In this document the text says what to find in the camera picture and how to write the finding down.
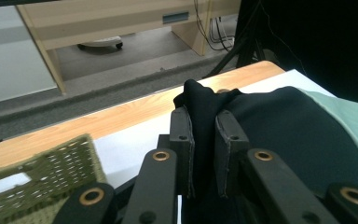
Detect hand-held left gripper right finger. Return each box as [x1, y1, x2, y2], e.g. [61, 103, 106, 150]
[213, 109, 251, 199]

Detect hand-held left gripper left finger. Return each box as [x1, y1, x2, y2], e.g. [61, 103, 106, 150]
[169, 105, 197, 199]

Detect black and mint green shirt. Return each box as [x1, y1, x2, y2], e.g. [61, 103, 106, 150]
[172, 78, 358, 224]

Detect green woven basket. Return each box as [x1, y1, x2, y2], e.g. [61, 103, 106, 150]
[0, 133, 108, 224]

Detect white table board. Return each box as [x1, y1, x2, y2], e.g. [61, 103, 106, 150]
[92, 68, 337, 224]

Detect light wooden table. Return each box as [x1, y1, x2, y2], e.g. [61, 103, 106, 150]
[0, 60, 285, 173]

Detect black metal stand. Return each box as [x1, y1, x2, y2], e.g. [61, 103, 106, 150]
[202, 0, 264, 79]

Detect wheeled base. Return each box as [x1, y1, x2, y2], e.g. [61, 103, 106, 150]
[76, 35, 124, 51]

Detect light wooden desk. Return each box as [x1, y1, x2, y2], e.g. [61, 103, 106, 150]
[16, 0, 242, 95]

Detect white cabinet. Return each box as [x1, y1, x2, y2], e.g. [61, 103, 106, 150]
[0, 4, 59, 107]

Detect hanging black cables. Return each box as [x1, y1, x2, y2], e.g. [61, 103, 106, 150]
[193, 0, 236, 52]

